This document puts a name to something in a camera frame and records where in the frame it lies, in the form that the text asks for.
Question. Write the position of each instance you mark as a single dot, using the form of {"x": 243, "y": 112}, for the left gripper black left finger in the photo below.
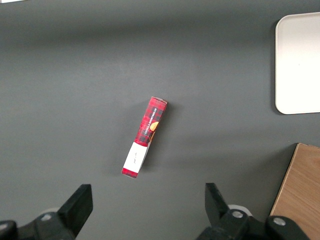
{"x": 75, "y": 207}

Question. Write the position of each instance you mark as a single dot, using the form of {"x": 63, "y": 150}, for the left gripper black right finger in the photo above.
{"x": 215, "y": 205}

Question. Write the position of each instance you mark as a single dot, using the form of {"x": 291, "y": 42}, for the wooden board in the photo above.
{"x": 301, "y": 190}

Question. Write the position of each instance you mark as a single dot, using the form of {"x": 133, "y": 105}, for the red plaid shortbread box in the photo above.
{"x": 146, "y": 136}

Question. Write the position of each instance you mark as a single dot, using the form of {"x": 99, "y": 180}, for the white rectangular tray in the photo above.
{"x": 298, "y": 63}

